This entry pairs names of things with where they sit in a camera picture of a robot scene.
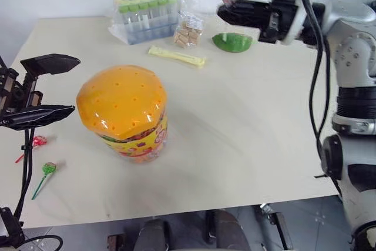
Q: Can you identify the long yellow packet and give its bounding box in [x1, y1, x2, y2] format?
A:
[147, 45, 207, 69]

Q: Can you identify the green bowl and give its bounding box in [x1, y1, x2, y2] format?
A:
[211, 32, 254, 54]

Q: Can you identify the small brown block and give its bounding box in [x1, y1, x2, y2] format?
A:
[107, 233, 126, 251]

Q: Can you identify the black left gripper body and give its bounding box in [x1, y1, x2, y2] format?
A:
[0, 67, 44, 118]

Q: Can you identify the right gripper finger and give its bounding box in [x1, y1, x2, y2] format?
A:
[233, 0, 273, 11]
[217, 3, 273, 30]

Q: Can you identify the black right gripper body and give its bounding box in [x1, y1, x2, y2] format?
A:
[258, 0, 300, 43]

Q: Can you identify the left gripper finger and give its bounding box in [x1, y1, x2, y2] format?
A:
[0, 105, 76, 131]
[19, 53, 81, 77]

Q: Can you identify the clear bag of corks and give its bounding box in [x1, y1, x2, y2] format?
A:
[172, 11, 205, 49]

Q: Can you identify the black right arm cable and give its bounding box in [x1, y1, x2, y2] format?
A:
[297, 0, 331, 158]

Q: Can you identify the bagged green-capped test tube box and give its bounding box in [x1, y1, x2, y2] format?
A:
[108, 0, 203, 46]

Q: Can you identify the grey metal frame with caster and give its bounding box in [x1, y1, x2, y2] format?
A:
[254, 203, 294, 251]

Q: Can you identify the green wrapped lollipop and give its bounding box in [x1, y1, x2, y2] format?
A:
[31, 162, 58, 201]

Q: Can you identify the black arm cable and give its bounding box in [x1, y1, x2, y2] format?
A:
[13, 127, 36, 222]
[297, 0, 331, 158]

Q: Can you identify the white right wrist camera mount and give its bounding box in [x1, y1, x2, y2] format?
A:
[277, 0, 320, 46]

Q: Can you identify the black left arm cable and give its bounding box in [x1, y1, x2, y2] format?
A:
[13, 127, 36, 222]

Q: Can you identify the red wrapped lollipop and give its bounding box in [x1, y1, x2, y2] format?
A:
[15, 135, 48, 163]

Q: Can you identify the lollipop jar with orange lid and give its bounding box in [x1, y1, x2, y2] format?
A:
[75, 65, 169, 165]

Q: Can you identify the dark rounded shape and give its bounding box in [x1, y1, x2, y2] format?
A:
[205, 209, 250, 251]
[133, 218, 171, 251]

